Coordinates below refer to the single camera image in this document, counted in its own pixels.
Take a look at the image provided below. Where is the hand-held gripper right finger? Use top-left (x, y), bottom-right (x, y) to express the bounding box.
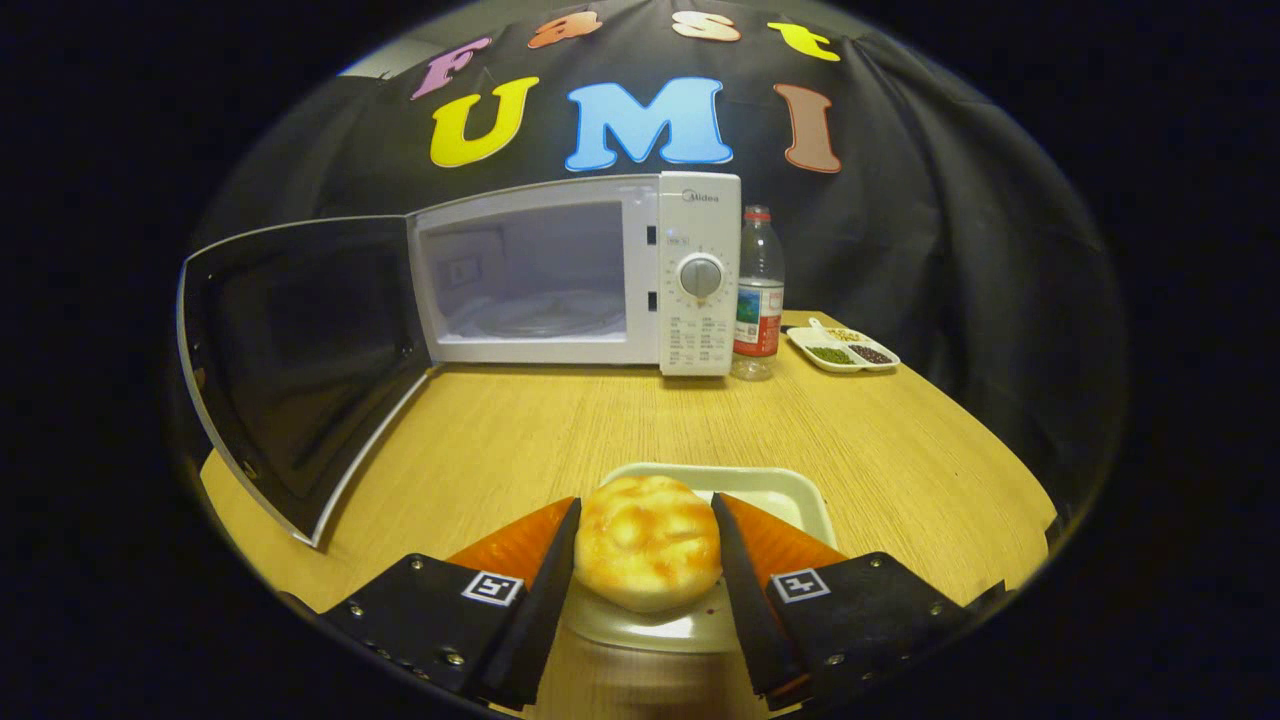
top-left (712, 492), bottom-right (1006, 713)

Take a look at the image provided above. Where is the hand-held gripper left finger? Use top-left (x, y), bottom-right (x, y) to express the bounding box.
top-left (320, 497), bottom-right (583, 713)

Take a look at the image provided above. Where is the golden bread bun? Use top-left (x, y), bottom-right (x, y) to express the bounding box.
top-left (574, 474), bottom-right (723, 614)

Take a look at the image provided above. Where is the white microwave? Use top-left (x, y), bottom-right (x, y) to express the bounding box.
top-left (177, 171), bottom-right (743, 549)

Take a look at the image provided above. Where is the cream rectangular plate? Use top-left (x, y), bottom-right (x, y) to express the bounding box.
top-left (560, 462), bottom-right (839, 655)

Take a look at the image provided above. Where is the white divided bean dish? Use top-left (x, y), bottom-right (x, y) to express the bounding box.
top-left (785, 318), bottom-right (901, 374)

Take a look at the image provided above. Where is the clear plastic water bottle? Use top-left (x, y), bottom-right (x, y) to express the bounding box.
top-left (732, 205), bottom-right (786, 382)

